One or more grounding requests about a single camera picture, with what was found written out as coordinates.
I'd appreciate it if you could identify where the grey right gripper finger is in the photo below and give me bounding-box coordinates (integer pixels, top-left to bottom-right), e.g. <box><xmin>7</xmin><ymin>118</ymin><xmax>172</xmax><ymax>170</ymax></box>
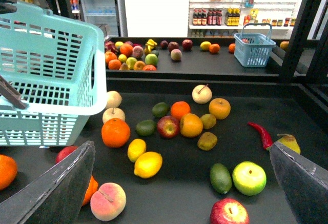
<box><xmin>1</xmin><ymin>76</ymin><xmax>27</xmax><ymax>109</ymax></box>

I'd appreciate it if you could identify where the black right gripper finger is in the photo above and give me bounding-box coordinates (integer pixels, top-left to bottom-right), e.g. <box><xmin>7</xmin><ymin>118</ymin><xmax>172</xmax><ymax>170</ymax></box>
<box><xmin>269</xmin><ymin>142</ymin><xmax>327</xmax><ymax>223</ymax></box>
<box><xmin>1</xmin><ymin>141</ymin><xmax>95</xmax><ymax>223</ymax></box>

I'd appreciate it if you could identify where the light green shopping basket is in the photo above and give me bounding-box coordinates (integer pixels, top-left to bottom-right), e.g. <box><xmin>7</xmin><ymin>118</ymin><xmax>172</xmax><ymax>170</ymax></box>
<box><xmin>1</xmin><ymin>2</ymin><xmax>107</xmax><ymax>146</ymax></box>

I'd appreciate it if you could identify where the large yellow lemon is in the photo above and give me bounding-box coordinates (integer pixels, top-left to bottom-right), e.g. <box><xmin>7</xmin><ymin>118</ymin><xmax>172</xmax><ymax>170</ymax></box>
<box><xmin>134</xmin><ymin>152</ymin><xmax>163</xmax><ymax>179</ymax></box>

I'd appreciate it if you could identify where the small yellow lemon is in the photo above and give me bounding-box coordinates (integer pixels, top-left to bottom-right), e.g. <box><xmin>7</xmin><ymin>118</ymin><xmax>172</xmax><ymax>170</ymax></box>
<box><xmin>127</xmin><ymin>138</ymin><xmax>147</xmax><ymax>162</ymax></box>

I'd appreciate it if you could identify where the blue basket far shelf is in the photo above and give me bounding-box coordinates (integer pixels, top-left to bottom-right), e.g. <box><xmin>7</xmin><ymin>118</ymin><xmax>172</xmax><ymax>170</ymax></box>
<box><xmin>234</xmin><ymin>23</ymin><xmax>276</xmax><ymax>67</ymax></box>

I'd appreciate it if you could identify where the orange under finger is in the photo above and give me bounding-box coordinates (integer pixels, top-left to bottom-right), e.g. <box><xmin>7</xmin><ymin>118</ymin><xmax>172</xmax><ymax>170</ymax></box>
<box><xmin>82</xmin><ymin>175</ymin><xmax>98</xmax><ymax>206</ymax></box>

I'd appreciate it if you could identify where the red apple left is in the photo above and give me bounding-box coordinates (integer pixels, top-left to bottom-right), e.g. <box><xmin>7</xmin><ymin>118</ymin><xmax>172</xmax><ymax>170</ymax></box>
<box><xmin>55</xmin><ymin>146</ymin><xmax>77</xmax><ymax>164</ymax></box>

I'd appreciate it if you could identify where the red apple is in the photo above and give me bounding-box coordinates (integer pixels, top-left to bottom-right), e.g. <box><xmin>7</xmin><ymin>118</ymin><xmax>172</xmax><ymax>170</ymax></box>
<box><xmin>55</xmin><ymin>146</ymin><xmax>77</xmax><ymax>164</ymax></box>
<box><xmin>157</xmin><ymin>116</ymin><xmax>180</xmax><ymax>139</ymax></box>
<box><xmin>210</xmin><ymin>198</ymin><xmax>250</xmax><ymax>224</ymax></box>

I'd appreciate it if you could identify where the yellow pear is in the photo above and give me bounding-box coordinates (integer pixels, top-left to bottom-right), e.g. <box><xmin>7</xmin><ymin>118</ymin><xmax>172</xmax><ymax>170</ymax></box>
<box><xmin>277</xmin><ymin>134</ymin><xmax>301</xmax><ymax>154</ymax></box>

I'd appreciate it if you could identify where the pink peach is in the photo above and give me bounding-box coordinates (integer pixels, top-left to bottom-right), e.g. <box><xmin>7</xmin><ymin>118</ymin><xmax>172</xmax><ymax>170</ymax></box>
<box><xmin>90</xmin><ymin>182</ymin><xmax>127</xmax><ymax>221</ymax></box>

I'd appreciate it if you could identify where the orange at left edge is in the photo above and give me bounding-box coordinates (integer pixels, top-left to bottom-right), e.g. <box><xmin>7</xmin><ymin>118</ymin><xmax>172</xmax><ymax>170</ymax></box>
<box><xmin>0</xmin><ymin>155</ymin><xmax>18</xmax><ymax>190</ymax></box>

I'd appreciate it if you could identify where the green apple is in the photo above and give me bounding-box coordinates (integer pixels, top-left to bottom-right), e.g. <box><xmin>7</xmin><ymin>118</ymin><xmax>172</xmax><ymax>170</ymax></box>
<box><xmin>232</xmin><ymin>161</ymin><xmax>267</xmax><ymax>196</ymax></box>

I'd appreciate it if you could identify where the red chili pepper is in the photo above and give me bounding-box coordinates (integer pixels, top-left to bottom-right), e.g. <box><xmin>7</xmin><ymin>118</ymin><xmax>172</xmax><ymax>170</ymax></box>
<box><xmin>248</xmin><ymin>122</ymin><xmax>273</xmax><ymax>151</ymax></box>

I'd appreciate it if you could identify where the red apple front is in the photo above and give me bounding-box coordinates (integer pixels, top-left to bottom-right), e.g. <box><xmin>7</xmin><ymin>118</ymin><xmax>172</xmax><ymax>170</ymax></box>
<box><xmin>210</xmin><ymin>198</ymin><xmax>250</xmax><ymax>224</ymax></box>

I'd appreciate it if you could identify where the green avocado right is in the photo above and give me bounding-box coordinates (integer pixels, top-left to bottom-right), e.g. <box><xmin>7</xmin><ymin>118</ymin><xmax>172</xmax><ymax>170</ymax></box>
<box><xmin>210</xmin><ymin>163</ymin><xmax>232</xmax><ymax>194</ymax></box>

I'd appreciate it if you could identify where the green avocado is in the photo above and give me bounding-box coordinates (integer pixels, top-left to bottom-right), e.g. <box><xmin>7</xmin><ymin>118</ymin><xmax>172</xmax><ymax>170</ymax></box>
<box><xmin>135</xmin><ymin>119</ymin><xmax>157</xmax><ymax>136</ymax></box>
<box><xmin>210</xmin><ymin>163</ymin><xmax>232</xmax><ymax>194</ymax></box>

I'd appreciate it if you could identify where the large orange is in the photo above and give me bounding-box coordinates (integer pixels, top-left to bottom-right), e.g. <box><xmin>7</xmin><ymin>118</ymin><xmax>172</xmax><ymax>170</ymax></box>
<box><xmin>101</xmin><ymin>118</ymin><xmax>131</xmax><ymax>148</ymax></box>

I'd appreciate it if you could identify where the white pear front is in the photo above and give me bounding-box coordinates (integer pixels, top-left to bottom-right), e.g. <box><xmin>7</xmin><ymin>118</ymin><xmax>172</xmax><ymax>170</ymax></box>
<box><xmin>102</xmin><ymin>108</ymin><xmax>126</xmax><ymax>124</ymax></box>

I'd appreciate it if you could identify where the white pear lying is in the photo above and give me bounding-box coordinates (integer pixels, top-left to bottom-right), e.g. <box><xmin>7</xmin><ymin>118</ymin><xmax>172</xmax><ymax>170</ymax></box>
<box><xmin>105</xmin><ymin>91</ymin><xmax>122</xmax><ymax>109</ymax></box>

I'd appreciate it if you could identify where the green avocado centre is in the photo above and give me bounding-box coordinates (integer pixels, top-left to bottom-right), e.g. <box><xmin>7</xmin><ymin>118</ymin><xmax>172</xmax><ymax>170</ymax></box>
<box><xmin>135</xmin><ymin>119</ymin><xmax>157</xmax><ymax>136</ymax></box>

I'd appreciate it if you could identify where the yellow orange fruit back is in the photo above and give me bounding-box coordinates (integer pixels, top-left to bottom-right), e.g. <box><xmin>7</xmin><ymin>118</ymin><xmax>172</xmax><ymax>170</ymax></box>
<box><xmin>209</xmin><ymin>98</ymin><xmax>231</xmax><ymax>120</ymax></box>

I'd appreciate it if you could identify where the yellow orange fruit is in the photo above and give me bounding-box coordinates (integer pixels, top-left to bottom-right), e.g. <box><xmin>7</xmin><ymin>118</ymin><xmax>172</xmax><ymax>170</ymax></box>
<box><xmin>180</xmin><ymin>113</ymin><xmax>203</xmax><ymax>138</ymax></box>
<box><xmin>209</xmin><ymin>98</ymin><xmax>231</xmax><ymax>120</ymax></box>

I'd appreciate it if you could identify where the brown kiwi back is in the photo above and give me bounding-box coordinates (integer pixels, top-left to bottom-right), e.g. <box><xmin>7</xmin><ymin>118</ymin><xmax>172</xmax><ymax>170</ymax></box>
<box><xmin>200</xmin><ymin>113</ymin><xmax>217</xmax><ymax>130</ymax></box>

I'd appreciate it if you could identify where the far fruit pile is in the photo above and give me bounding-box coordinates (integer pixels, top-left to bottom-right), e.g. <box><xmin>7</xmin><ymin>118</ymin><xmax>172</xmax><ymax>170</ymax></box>
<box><xmin>104</xmin><ymin>38</ymin><xmax>239</xmax><ymax>71</ymax></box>

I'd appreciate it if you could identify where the yellow orange fruit front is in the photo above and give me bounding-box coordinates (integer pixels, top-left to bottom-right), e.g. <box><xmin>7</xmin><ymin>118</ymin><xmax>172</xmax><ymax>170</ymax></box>
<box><xmin>180</xmin><ymin>113</ymin><xmax>203</xmax><ymax>138</ymax></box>

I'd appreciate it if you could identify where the red apple centre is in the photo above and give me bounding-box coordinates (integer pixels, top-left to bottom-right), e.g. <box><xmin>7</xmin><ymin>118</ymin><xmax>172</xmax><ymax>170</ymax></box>
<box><xmin>157</xmin><ymin>116</ymin><xmax>180</xmax><ymax>139</ymax></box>

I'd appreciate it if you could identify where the green lime back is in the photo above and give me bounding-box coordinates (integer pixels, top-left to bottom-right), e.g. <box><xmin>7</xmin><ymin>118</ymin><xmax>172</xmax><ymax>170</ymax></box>
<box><xmin>152</xmin><ymin>102</ymin><xmax>170</xmax><ymax>118</ymax></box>

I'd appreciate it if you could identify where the white pear back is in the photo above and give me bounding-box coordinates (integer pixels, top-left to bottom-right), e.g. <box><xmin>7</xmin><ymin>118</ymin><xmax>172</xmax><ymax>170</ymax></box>
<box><xmin>192</xmin><ymin>84</ymin><xmax>212</xmax><ymax>105</ymax></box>

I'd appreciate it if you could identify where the small orange tangerine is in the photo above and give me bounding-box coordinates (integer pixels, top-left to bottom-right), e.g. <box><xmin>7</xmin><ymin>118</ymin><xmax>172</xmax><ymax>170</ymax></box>
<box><xmin>170</xmin><ymin>101</ymin><xmax>191</xmax><ymax>120</ymax></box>

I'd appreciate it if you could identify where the black metal shelf frame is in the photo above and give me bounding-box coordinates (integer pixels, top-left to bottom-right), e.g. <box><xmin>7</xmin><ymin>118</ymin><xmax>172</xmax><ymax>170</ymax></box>
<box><xmin>0</xmin><ymin>0</ymin><xmax>328</xmax><ymax>224</ymax></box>

